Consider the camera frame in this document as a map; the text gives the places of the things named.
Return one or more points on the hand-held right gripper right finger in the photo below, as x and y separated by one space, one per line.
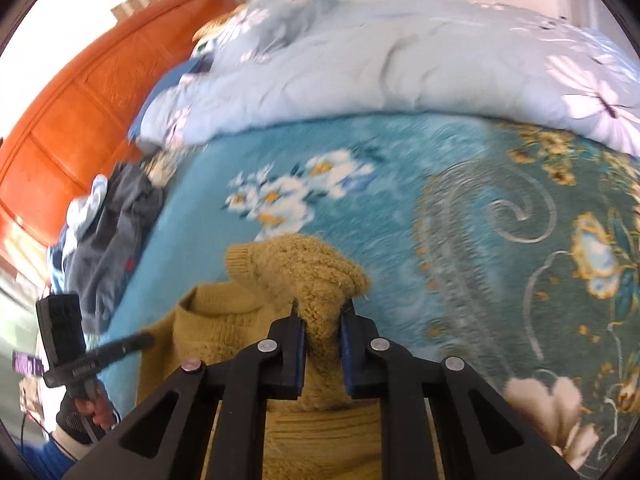
347 355

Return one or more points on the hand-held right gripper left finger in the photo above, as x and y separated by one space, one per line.
298 355

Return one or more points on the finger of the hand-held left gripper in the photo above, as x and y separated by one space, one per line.
122 346

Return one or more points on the mustard yellow knitted sweater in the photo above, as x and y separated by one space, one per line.
300 280

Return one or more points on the person's left forearm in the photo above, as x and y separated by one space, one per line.
47 452

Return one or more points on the person's left hand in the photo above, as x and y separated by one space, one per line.
101 407

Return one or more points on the dark grey garment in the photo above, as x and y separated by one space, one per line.
112 235

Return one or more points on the light blue cloth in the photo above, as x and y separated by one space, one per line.
85 207

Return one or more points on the teal floral blanket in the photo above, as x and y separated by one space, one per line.
450 235

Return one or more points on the orange wooden headboard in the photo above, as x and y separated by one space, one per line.
100 85

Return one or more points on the light blue floral quilt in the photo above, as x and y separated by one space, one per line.
390 60

